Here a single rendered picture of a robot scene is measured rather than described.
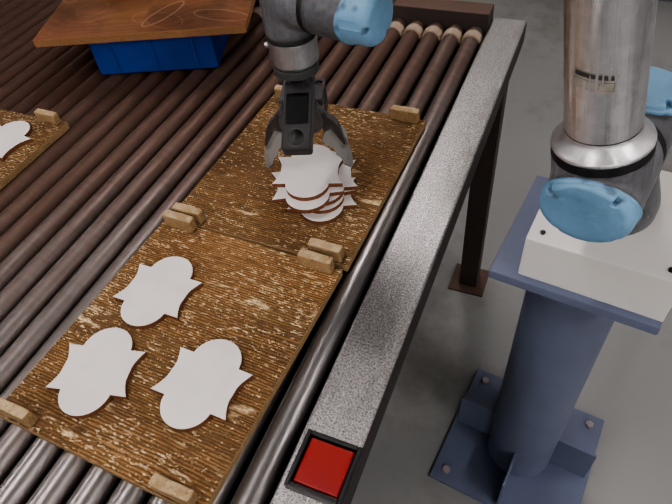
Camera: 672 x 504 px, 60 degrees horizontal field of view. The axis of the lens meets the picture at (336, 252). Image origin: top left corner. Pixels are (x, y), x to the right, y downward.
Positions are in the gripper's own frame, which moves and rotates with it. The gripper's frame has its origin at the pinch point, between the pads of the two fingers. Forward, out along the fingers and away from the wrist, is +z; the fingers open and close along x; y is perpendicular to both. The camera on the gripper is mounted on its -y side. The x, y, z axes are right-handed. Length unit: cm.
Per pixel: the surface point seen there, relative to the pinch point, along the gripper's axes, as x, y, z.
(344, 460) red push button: -10, -50, 5
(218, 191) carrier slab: 17.8, -0.3, 4.6
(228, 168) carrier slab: 17.2, 6.3, 4.5
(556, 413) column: -51, -15, 59
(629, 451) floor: -79, -6, 98
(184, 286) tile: 17.8, -23.6, 3.6
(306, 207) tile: -0.4, -8.7, 0.7
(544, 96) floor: -82, 168, 98
